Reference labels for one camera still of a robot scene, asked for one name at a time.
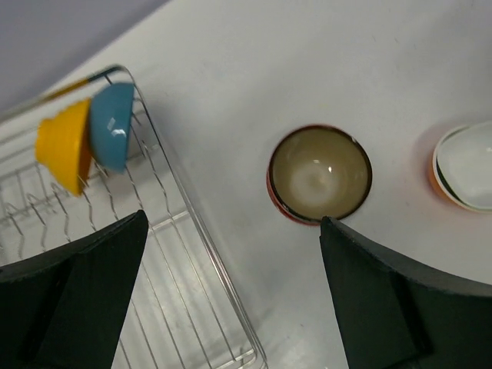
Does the blue ceramic bowl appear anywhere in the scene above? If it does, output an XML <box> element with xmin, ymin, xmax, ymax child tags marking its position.
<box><xmin>89</xmin><ymin>82</ymin><xmax>135</xmax><ymax>173</ymax></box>

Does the metal wire dish rack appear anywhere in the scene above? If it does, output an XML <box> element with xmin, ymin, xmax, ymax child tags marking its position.
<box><xmin>1</xmin><ymin>65</ymin><xmax>267</xmax><ymax>368</ymax></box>

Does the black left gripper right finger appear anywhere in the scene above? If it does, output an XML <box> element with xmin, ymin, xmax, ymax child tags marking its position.
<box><xmin>320</xmin><ymin>217</ymin><xmax>491</xmax><ymax>368</ymax></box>

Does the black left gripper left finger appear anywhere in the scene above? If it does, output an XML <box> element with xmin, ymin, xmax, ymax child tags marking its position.
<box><xmin>1</xmin><ymin>210</ymin><xmax>148</xmax><ymax>368</ymax></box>

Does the orange white bowl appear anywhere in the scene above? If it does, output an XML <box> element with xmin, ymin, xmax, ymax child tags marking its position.
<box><xmin>427</xmin><ymin>157</ymin><xmax>459</xmax><ymax>206</ymax></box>

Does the yellow plastic bowl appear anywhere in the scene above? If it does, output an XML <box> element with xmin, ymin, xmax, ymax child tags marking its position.
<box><xmin>35</xmin><ymin>98</ymin><xmax>92</xmax><ymax>196</ymax></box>

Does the red striped beige bowl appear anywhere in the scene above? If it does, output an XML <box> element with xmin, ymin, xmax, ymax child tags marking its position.
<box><xmin>266</xmin><ymin>124</ymin><xmax>373</xmax><ymax>226</ymax></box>

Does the green white square bowl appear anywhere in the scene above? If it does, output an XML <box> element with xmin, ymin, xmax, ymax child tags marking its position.
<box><xmin>431</xmin><ymin>121</ymin><xmax>491</xmax><ymax>214</ymax></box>

